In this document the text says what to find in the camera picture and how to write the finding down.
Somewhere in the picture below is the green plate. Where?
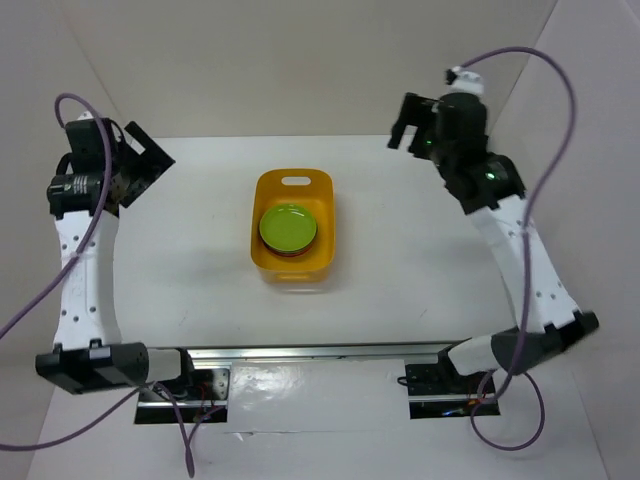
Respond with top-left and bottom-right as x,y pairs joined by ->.
258,204 -> 318,255

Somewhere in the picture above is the orange plate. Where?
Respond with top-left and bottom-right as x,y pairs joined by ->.
267,245 -> 313,258

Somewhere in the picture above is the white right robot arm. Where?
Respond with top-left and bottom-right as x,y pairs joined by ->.
388,92 -> 600,392

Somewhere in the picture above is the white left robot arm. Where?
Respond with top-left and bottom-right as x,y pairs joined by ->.
35,113 -> 198,399

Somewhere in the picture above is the yellow plastic bin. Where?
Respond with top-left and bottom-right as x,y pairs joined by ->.
250,168 -> 336,283

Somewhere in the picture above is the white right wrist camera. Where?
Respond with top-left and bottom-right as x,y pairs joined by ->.
445,66 -> 485,97

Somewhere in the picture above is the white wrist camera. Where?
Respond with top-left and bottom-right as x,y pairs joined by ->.
77,111 -> 95,121
445,66 -> 485,97

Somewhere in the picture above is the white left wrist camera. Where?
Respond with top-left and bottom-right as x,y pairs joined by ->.
77,111 -> 95,121

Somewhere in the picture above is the front aluminium rail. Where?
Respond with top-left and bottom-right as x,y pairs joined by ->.
184,342 -> 456,365

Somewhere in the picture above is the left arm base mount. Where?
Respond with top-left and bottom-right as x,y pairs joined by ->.
134,365 -> 231,425

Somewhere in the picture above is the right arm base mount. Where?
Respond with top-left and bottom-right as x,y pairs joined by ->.
396,363 -> 496,420

